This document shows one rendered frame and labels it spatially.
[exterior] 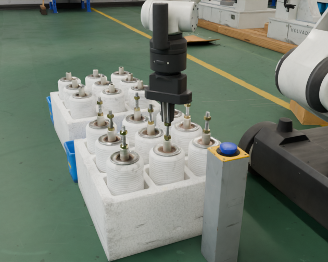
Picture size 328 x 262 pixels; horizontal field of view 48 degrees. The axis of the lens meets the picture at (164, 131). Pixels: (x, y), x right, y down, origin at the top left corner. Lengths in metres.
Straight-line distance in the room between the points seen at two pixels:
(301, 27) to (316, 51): 2.47
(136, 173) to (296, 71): 0.46
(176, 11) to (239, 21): 3.41
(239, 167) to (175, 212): 0.24
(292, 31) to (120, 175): 2.81
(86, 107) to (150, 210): 0.57
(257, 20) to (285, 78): 3.40
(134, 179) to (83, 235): 0.26
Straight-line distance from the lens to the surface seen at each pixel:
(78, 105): 1.39
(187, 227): 1.05
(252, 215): 1.19
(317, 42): 1.00
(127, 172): 0.91
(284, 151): 1.18
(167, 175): 0.96
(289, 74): 0.98
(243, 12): 4.25
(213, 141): 1.03
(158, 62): 0.85
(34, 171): 1.45
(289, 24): 3.57
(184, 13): 0.83
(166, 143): 0.96
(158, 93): 0.90
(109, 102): 1.41
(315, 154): 1.18
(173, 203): 0.97
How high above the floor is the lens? 0.70
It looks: 24 degrees down
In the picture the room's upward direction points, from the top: straight up
